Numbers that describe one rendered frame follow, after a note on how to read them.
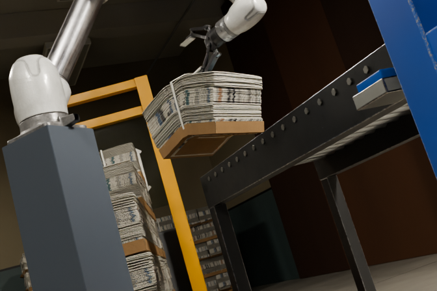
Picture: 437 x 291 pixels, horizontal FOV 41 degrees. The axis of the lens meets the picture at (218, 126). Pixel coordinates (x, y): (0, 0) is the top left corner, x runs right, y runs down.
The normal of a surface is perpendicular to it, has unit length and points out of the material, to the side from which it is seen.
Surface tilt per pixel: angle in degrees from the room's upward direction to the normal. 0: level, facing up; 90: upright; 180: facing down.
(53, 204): 90
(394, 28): 90
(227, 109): 108
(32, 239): 90
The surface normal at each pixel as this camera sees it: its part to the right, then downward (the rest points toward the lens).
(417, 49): -0.89, 0.17
